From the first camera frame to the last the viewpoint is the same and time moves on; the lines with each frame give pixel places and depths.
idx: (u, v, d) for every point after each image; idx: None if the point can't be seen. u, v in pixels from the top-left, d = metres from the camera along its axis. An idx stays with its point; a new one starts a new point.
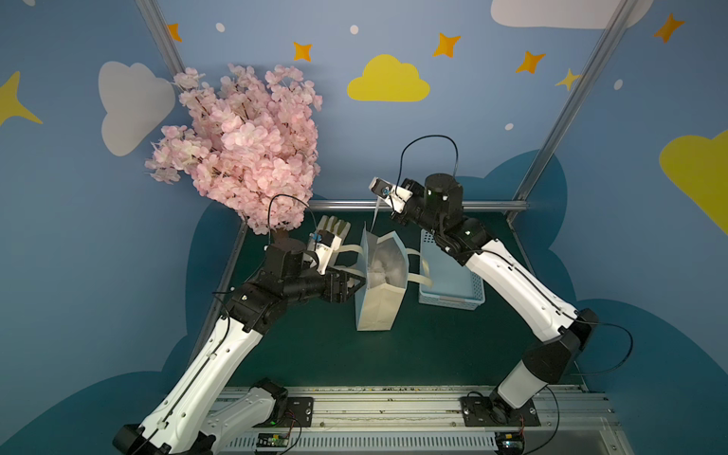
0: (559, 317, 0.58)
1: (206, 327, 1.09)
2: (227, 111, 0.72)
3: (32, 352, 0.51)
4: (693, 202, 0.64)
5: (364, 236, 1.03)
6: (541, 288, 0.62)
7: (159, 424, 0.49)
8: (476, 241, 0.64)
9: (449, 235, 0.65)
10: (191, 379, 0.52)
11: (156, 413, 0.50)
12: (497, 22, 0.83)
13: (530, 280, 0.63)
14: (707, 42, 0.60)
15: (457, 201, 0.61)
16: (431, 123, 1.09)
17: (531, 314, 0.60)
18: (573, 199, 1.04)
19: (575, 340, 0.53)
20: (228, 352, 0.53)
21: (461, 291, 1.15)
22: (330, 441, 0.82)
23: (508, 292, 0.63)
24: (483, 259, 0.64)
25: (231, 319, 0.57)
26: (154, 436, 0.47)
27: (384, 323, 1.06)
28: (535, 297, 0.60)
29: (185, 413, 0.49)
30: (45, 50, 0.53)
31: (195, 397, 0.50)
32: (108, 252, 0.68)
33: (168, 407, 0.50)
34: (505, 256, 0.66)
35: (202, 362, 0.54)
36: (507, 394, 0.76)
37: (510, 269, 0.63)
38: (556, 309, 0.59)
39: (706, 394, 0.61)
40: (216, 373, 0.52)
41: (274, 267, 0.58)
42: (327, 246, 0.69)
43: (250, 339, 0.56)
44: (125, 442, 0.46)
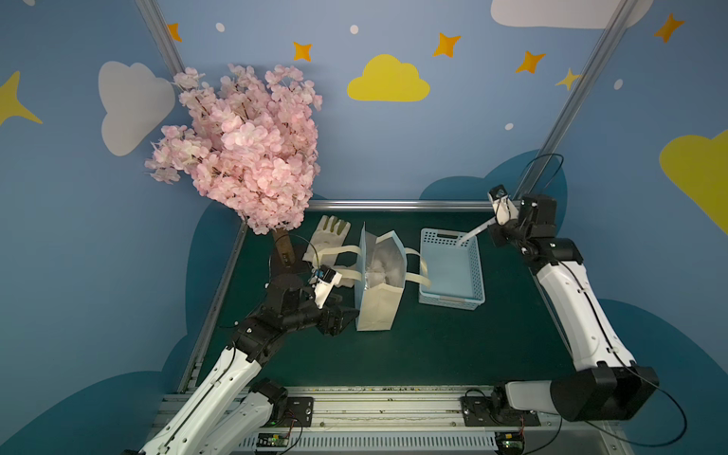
0: (608, 354, 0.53)
1: (206, 328, 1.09)
2: (227, 111, 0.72)
3: (32, 353, 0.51)
4: (693, 202, 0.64)
5: (364, 237, 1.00)
6: (607, 324, 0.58)
7: (160, 448, 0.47)
8: (556, 251, 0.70)
9: (535, 244, 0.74)
10: (193, 405, 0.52)
11: (157, 438, 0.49)
12: (497, 22, 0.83)
13: (598, 316, 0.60)
14: (707, 41, 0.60)
15: (546, 212, 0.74)
16: (432, 122, 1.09)
17: (578, 340, 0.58)
18: (574, 199, 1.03)
19: (613, 380, 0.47)
20: (232, 380, 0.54)
21: (462, 291, 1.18)
22: (330, 441, 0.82)
23: (568, 315, 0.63)
24: (556, 271, 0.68)
25: (236, 350, 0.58)
26: None
27: (385, 323, 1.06)
28: (590, 324, 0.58)
29: (187, 439, 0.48)
30: (44, 49, 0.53)
31: (199, 423, 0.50)
32: (108, 252, 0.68)
33: (171, 431, 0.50)
34: (583, 282, 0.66)
35: (205, 391, 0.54)
36: (515, 396, 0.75)
37: (578, 292, 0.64)
38: (609, 347, 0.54)
39: (706, 395, 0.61)
40: (219, 401, 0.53)
41: (273, 303, 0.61)
42: (329, 282, 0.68)
43: (251, 369, 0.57)
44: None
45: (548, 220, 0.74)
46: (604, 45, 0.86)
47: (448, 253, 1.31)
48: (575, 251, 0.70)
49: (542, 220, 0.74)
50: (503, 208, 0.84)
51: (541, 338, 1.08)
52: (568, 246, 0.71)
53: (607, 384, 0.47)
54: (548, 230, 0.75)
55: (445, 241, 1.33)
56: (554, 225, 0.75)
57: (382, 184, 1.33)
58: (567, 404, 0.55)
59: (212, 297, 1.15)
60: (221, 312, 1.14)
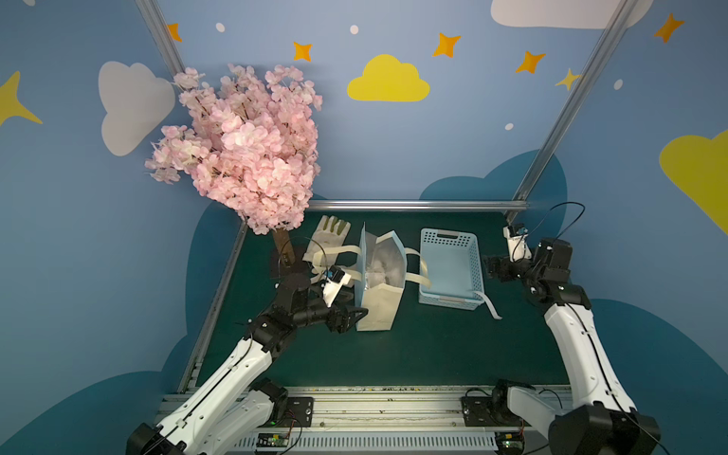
0: (605, 394, 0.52)
1: (206, 328, 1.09)
2: (227, 111, 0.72)
3: (32, 352, 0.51)
4: (693, 202, 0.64)
5: (364, 237, 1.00)
6: (609, 369, 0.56)
7: (177, 423, 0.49)
8: (565, 296, 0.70)
9: (544, 284, 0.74)
10: (210, 387, 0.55)
11: (175, 414, 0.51)
12: (497, 22, 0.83)
13: (601, 357, 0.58)
14: (707, 41, 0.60)
15: (562, 260, 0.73)
16: (431, 122, 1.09)
17: (578, 380, 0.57)
18: (573, 199, 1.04)
19: (608, 421, 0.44)
20: (247, 367, 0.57)
21: (461, 291, 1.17)
22: (330, 441, 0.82)
23: (570, 354, 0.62)
24: (562, 312, 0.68)
25: (252, 340, 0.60)
26: (172, 434, 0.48)
27: (384, 324, 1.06)
28: (591, 365, 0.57)
29: (203, 417, 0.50)
30: (44, 50, 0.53)
31: (215, 402, 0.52)
32: (108, 253, 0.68)
33: (188, 409, 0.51)
34: (589, 326, 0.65)
35: (221, 374, 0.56)
36: (513, 399, 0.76)
37: (583, 334, 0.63)
38: (609, 389, 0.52)
39: (706, 396, 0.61)
40: (234, 385, 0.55)
41: (283, 302, 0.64)
42: (337, 282, 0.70)
43: (265, 359, 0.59)
44: (139, 441, 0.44)
45: (562, 267, 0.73)
46: (604, 45, 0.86)
47: (448, 253, 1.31)
48: (584, 296, 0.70)
49: (556, 264, 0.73)
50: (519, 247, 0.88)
51: (542, 337, 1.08)
52: (576, 291, 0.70)
53: (601, 425, 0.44)
54: (560, 274, 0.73)
55: (445, 241, 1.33)
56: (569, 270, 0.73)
57: (382, 184, 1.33)
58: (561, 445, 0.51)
59: (212, 297, 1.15)
60: (221, 313, 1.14)
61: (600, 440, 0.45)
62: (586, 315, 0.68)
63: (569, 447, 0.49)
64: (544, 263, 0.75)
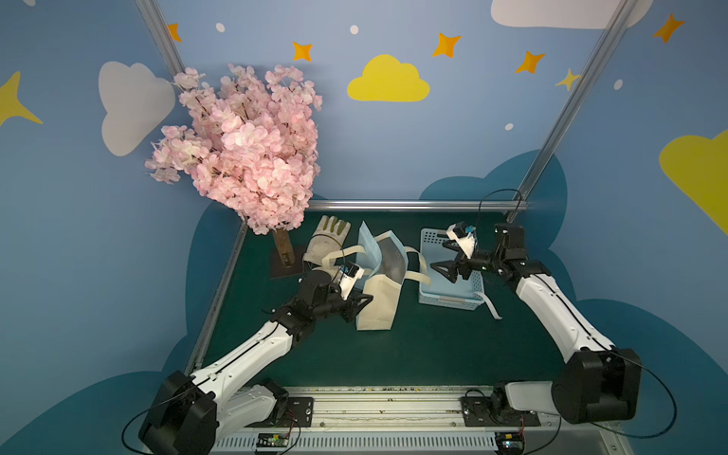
0: (588, 340, 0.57)
1: (206, 328, 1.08)
2: (227, 111, 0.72)
3: (32, 353, 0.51)
4: (693, 203, 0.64)
5: (364, 232, 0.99)
6: (582, 318, 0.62)
7: (209, 375, 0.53)
8: (528, 269, 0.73)
9: (508, 264, 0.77)
10: (240, 353, 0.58)
11: (207, 369, 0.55)
12: (497, 22, 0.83)
13: (572, 310, 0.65)
14: (707, 41, 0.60)
15: (518, 239, 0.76)
16: (431, 122, 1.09)
17: (562, 336, 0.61)
18: (573, 199, 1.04)
19: (597, 362, 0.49)
20: (273, 343, 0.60)
21: (461, 291, 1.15)
22: (330, 441, 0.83)
23: (548, 318, 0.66)
24: (530, 282, 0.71)
25: (278, 324, 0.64)
26: (204, 384, 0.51)
27: (385, 322, 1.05)
28: (568, 319, 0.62)
29: (231, 375, 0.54)
30: (44, 50, 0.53)
31: (244, 367, 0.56)
32: (108, 253, 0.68)
33: (217, 366, 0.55)
34: (553, 285, 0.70)
35: (250, 344, 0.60)
36: (512, 395, 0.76)
37: (553, 295, 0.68)
38: (589, 335, 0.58)
39: (707, 396, 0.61)
40: (261, 356, 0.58)
41: (305, 296, 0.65)
42: (352, 277, 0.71)
43: (286, 343, 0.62)
44: (172, 387, 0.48)
45: (519, 245, 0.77)
46: (604, 45, 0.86)
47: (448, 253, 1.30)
48: (544, 266, 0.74)
49: (514, 244, 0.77)
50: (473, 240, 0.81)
51: (542, 338, 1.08)
52: (537, 264, 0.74)
53: (591, 367, 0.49)
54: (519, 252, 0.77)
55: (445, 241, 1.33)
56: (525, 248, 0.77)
57: (382, 184, 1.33)
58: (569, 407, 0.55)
59: (212, 297, 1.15)
60: (221, 313, 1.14)
61: (598, 384, 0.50)
62: (549, 280, 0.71)
63: (574, 402, 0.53)
64: (502, 246, 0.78)
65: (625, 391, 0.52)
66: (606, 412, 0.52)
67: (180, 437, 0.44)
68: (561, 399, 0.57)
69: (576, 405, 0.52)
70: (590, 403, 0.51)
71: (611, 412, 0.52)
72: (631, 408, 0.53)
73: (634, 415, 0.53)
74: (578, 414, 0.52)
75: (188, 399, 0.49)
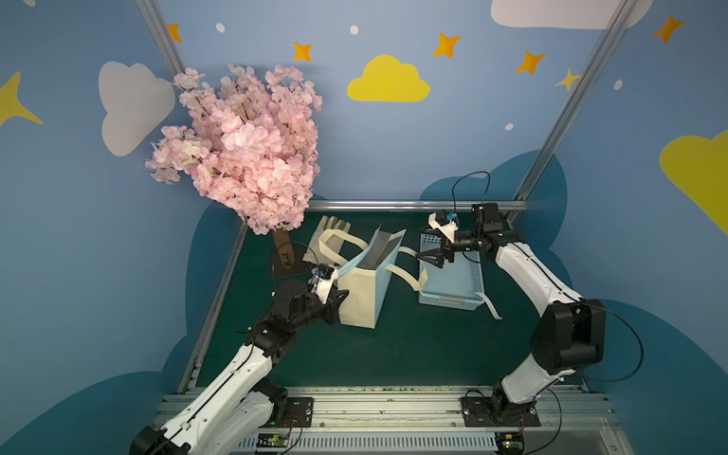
0: (560, 294, 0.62)
1: (206, 328, 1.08)
2: (227, 111, 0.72)
3: (32, 352, 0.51)
4: (693, 203, 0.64)
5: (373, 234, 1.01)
6: (554, 277, 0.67)
7: (182, 425, 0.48)
8: (506, 238, 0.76)
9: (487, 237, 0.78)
10: (214, 391, 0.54)
11: (178, 417, 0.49)
12: (497, 23, 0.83)
13: (543, 270, 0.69)
14: (707, 42, 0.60)
15: (494, 214, 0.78)
16: (431, 122, 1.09)
17: (537, 295, 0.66)
18: (573, 200, 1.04)
19: (568, 314, 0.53)
20: (250, 371, 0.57)
21: (461, 291, 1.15)
22: (330, 441, 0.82)
23: (524, 282, 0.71)
24: (507, 250, 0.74)
25: (253, 346, 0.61)
26: (176, 436, 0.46)
27: (367, 318, 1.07)
28: (542, 279, 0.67)
29: (207, 419, 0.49)
30: (44, 50, 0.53)
31: (220, 405, 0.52)
32: (108, 252, 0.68)
33: (191, 411, 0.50)
34: (526, 250, 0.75)
35: (224, 378, 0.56)
36: (509, 388, 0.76)
37: (527, 259, 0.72)
38: (560, 289, 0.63)
39: (707, 396, 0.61)
40: (237, 389, 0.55)
41: (281, 310, 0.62)
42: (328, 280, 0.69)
43: (265, 365, 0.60)
44: (144, 443, 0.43)
45: (496, 220, 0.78)
46: (604, 45, 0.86)
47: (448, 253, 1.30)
48: (518, 234, 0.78)
49: (490, 218, 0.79)
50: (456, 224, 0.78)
51: None
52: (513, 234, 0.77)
53: (564, 318, 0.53)
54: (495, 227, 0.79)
55: None
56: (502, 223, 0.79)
57: (382, 184, 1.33)
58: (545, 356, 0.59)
59: (211, 297, 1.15)
60: (221, 313, 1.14)
61: (570, 333, 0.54)
62: (523, 245, 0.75)
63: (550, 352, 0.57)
64: (481, 223, 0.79)
65: (592, 340, 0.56)
66: (578, 361, 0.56)
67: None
68: (540, 352, 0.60)
69: (551, 354, 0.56)
70: (563, 351, 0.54)
71: (583, 360, 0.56)
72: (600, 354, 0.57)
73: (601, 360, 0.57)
74: (555, 363, 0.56)
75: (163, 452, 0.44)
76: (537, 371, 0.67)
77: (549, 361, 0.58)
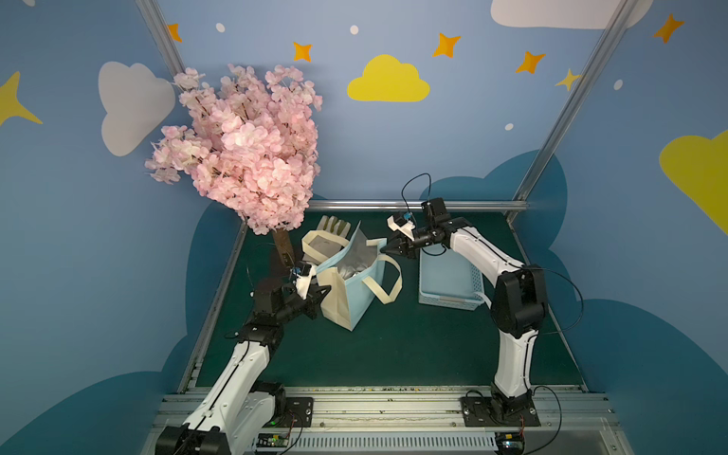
0: (507, 264, 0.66)
1: (205, 328, 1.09)
2: (227, 111, 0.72)
3: (32, 351, 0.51)
4: (694, 203, 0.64)
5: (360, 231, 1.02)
6: (500, 250, 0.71)
7: (204, 415, 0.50)
8: (455, 226, 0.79)
9: (440, 227, 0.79)
10: (223, 383, 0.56)
11: (196, 412, 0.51)
12: (497, 23, 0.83)
13: (492, 246, 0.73)
14: (707, 41, 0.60)
15: (442, 207, 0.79)
16: (431, 122, 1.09)
17: (488, 270, 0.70)
18: (573, 200, 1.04)
19: (514, 280, 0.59)
20: (253, 359, 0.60)
21: (461, 291, 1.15)
22: (330, 441, 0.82)
23: (476, 261, 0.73)
24: (459, 237, 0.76)
25: (248, 342, 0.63)
26: (203, 425, 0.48)
27: (345, 319, 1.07)
28: (489, 254, 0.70)
29: (227, 404, 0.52)
30: (43, 49, 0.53)
31: (234, 391, 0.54)
32: (108, 252, 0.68)
33: (208, 404, 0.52)
34: (473, 232, 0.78)
35: (230, 371, 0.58)
36: (500, 383, 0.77)
37: (476, 240, 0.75)
38: (505, 260, 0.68)
39: (708, 397, 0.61)
40: (245, 376, 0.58)
41: (263, 306, 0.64)
42: (307, 276, 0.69)
43: (265, 354, 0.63)
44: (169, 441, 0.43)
45: (445, 211, 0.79)
46: (604, 45, 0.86)
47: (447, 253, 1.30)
48: (464, 220, 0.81)
49: (440, 209, 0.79)
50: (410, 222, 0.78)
51: (542, 338, 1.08)
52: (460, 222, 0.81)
53: (511, 283, 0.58)
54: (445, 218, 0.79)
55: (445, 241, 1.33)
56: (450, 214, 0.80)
57: (382, 184, 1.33)
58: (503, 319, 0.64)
59: (211, 297, 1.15)
60: (221, 313, 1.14)
61: (518, 296, 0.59)
62: (471, 228, 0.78)
63: (505, 317, 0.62)
64: (430, 216, 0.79)
65: (540, 300, 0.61)
66: (533, 319, 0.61)
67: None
68: (499, 318, 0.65)
69: (508, 318, 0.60)
70: (517, 313, 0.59)
71: (536, 318, 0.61)
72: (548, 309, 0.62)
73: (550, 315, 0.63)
74: (512, 325, 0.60)
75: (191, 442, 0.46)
76: (508, 340, 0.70)
77: (508, 325, 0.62)
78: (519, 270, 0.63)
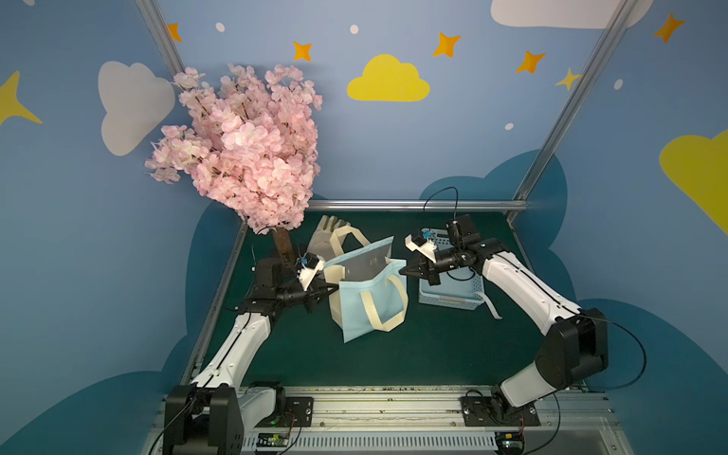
0: (559, 309, 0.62)
1: (205, 327, 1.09)
2: (227, 111, 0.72)
3: (32, 350, 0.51)
4: (693, 203, 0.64)
5: (385, 243, 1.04)
6: (550, 289, 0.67)
7: (211, 373, 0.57)
8: (490, 250, 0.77)
9: (470, 249, 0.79)
10: (227, 347, 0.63)
11: (205, 372, 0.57)
12: (497, 23, 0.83)
13: (540, 283, 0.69)
14: (708, 41, 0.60)
15: (470, 226, 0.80)
16: (431, 121, 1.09)
17: (536, 311, 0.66)
18: (573, 199, 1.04)
19: (573, 330, 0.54)
20: (255, 328, 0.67)
21: (461, 291, 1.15)
22: (330, 441, 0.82)
23: (519, 296, 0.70)
24: (494, 263, 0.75)
25: (250, 313, 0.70)
26: (210, 381, 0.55)
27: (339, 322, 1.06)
28: (539, 293, 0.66)
29: (232, 365, 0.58)
30: (43, 49, 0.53)
31: (239, 354, 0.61)
32: (107, 252, 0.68)
33: (214, 365, 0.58)
34: (517, 263, 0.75)
35: (234, 337, 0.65)
36: (509, 392, 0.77)
37: (518, 271, 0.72)
38: (558, 302, 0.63)
39: (708, 396, 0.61)
40: (249, 342, 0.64)
41: (264, 281, 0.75)
42: (312, 267, 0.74)
43: (266, 324, 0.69)
44: (178, 400, 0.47)
45: (473, 231, 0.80)
46: (604, 45, 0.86)
47: None
48: (500, 245, 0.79)
49: (466, 230, 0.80)
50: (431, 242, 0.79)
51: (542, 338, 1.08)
52: (494, 244, 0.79)
53: (570, 336, 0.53)
54: (474, 238, 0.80)
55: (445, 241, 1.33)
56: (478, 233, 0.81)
57: (382, 184, 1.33)
58: (553, 372, 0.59)
59: (211, 297, 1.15)
60: (221, 313, 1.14)
61: (577, 349, 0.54)
62: (506, 255, 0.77)
63: (558, 370, 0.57)
64: (457, 237, 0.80)
65: (598, 351, 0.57)
66: (586, 373, 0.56)
67: (214, 430, 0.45)
68: (548, 368, 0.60)
69: (561, 372, 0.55)
70: (573, 368, 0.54)
71: (590, 372, 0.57)
72: (605, 360, 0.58)
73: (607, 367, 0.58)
74: (564, 379, 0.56)
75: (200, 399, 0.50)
76: (539, 379, 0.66)
77: (558, 378, 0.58)
78: (576, 316, 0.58)
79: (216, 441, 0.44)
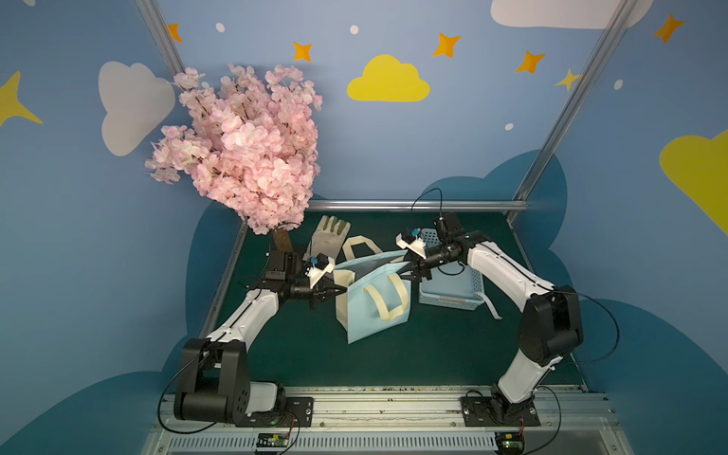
0: (535, 286, 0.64)
1: (205, 328, 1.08)
2: (227, 111, 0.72)
3: (33, 350, 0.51)
4: (694, 203, 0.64)
5: (399, 253, 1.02)
6: (525, 270, 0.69)
7: (224, 331, 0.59)
8: (473, 241, 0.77)
9: (456, 243, 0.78)
10: (241, 312, 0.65)
11: (218, 330, 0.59)
12: (497, 23, 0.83)
13: (513, 263, 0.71)
14: (709, 41, 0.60)
15: (456, 221, 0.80)
16: (431, 121, 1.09)
17: (514, 292, 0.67)
18: (573, 199, 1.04)
19: (544, 303, 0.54)
20: (265, 298, 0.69)
21: (461, 291, 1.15)
22: (330, 441, 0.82)
23: (499, 280, 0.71)
24: (477, 252, 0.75)
25: (260, 289, 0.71)
26: (223, 337, 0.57)
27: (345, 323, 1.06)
28: (516, 274, 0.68)
29: (244, 326, 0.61)
30: (43, 50, 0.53)
31: (249, 319, 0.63)
32: (108, 252, 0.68)
33: (227, 325, 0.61)
34: (495, 248, 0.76)
35: (246, 303, 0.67)
36: (506, 389, 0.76)
37: (498, 257, 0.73)
38: (534, 282, 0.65)
39: (709, 396, 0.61)
40: (260, 310, 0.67)
41: (276, 263, 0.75)
42: (321, 269, 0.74)
43: (274, 300, 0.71)
44: (192, 350, 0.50)
45: (458, 227, 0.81)
46: (604, 45, 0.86)
47: None
48: (482, 234, 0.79)
49: (452, 226, 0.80)
50: (420, 238, 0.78)
51: None
52: (477, 235, 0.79)
53: (541, 309, 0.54)
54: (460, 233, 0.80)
55: None
56: (462, 227, 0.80)
57: (382, 184, 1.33)
58: (532, 348, 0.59)
59: (211, 298, 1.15)
60: (221, 313, 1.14)
61: (551, 322, 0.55)
62: (489, 245, 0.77)
63: (536, 345, 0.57)
64: (445, 232, 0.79)
65: (573, 325, 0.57)
66: (564, 348, 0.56)
67: (225, 382, 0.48)
68: (527, 346, 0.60)
69: (538, 345, 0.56)
70: (549, 340, 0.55)
71: (568, 347, 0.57)
72: (581, 336, 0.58)
73: (583, 342, 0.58)
74: (542, 354, 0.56)
75: (211, 354, 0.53)
76: (528, 364, 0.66)
77: (537, 354, 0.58)
78: (551, 292, 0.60)
79: (225, 390, 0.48)
